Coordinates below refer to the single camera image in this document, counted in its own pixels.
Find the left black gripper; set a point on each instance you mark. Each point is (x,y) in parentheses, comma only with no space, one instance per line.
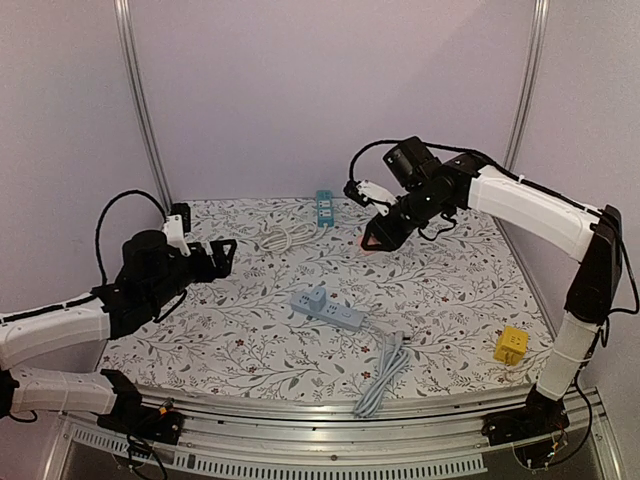
(205,272)

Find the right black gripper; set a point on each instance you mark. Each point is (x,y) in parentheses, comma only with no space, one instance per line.
(396,220)

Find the pink plug adapter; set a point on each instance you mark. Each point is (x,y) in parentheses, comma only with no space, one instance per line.
(358,243)

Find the light blue plug adapter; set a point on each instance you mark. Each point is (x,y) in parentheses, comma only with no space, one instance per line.
(317,299)

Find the grey-blue power strip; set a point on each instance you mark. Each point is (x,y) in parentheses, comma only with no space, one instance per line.
(333,313)

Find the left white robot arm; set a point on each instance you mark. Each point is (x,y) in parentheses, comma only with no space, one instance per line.
(29,334)

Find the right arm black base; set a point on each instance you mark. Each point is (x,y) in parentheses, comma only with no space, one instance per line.
(537,417)

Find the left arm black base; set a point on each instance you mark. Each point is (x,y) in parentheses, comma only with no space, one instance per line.
(130,416)

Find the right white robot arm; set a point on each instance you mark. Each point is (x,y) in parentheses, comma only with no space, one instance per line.
(471,180)

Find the floral table cloth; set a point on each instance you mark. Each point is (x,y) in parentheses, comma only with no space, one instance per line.
(240,337)

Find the yellow cube socket adapter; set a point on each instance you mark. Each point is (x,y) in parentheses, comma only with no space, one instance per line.
(511,346)

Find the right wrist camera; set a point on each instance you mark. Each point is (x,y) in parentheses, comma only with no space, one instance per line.
(365,193)

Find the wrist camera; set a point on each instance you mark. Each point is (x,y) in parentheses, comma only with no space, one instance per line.
(176,225)
(365,193)

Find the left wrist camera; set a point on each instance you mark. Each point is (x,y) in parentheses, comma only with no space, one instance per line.
(176,225)

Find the aluminium front rail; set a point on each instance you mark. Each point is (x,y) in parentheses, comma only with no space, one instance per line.
(436,437)

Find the right aluminium corner post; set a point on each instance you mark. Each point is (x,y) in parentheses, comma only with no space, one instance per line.
(526,96)

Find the aluminium corner post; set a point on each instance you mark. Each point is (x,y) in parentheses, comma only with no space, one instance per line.
(127,41)
(526,96)

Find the left aluminium corner post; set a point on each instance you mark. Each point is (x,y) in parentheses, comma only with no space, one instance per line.
(127,41)

